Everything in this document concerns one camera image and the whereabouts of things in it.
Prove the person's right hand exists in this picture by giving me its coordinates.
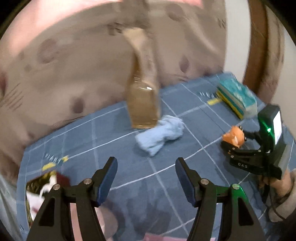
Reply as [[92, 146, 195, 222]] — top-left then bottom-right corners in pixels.
[[259, 170, 292, 200]]

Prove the grey plastic sheet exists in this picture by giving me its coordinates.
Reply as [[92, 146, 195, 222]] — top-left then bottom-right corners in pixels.
[[0, 174, 27, 234]]

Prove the person's right forearm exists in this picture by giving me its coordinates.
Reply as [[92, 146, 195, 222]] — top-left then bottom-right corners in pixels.
[[267, 192, 296, 223]]

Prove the orange plush toy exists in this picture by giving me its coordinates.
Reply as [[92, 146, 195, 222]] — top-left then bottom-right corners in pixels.
[[222, 125, 245, 148]]

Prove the pink mug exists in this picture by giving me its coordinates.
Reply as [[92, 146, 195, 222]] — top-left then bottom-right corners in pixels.
[[68, 202, 122, 241]]

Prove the gold metal tray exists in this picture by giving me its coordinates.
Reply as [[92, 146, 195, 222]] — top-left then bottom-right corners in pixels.
[[24, 170, 72, 232]]

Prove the brown kraft snack bag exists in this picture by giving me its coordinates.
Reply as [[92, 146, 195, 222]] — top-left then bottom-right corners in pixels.
[[122, 28, 162, 129]]

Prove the blue checked blanket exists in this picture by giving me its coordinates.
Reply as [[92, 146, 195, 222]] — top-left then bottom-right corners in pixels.
[[17, 72, 296, 241]]

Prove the black cable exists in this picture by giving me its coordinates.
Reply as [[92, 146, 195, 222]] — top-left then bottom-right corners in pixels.
[[262, 183, 287, 220]]

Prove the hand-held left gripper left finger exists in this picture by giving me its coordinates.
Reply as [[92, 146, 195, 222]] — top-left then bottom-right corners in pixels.
[[26, 156, 118, 241]]

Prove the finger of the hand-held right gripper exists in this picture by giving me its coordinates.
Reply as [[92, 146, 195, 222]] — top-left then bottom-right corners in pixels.
[[221, 140, 263, 160], [239, 126, 260, 142]]

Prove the wooden door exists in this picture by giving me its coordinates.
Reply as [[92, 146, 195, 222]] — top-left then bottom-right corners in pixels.
[[243, 0, 286, 105]]

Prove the light blue towel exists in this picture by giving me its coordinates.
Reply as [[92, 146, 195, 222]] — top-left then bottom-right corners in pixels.
[[135, 115, 185, 157]]

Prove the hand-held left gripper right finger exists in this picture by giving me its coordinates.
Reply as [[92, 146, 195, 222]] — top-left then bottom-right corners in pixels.
[[175, 157, 265, 241]]

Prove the teal tissue pack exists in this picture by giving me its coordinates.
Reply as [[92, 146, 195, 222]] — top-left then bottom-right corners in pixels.
[[216, 77, 258, 120]]

